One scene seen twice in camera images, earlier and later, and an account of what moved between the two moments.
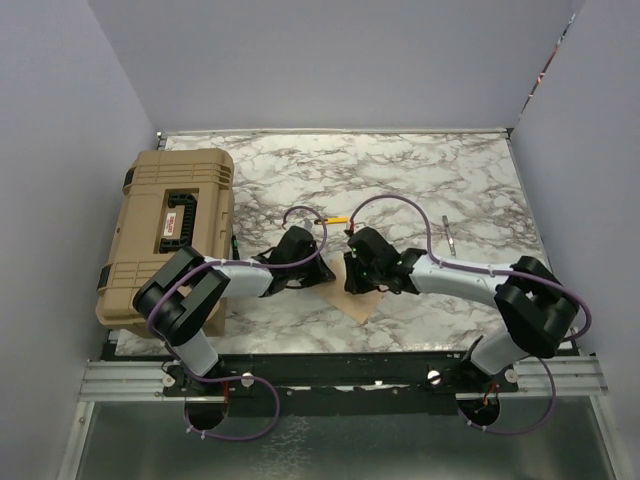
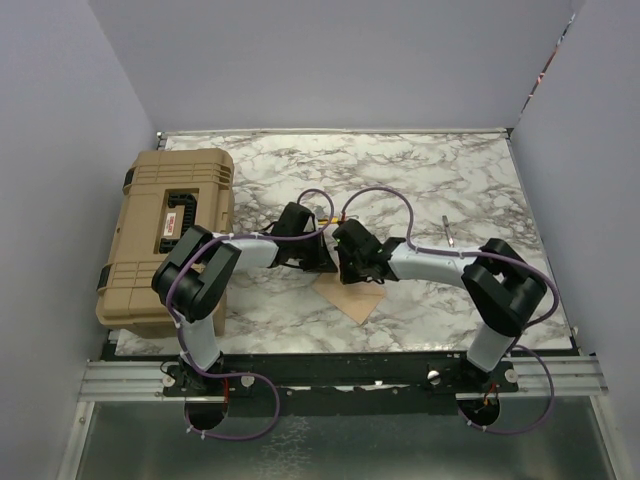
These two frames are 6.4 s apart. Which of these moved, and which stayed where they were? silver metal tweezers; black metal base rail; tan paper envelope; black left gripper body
Moved: black left gripper body
Stayed: silver metal tweezers; tan paper envelope; black metal base rail
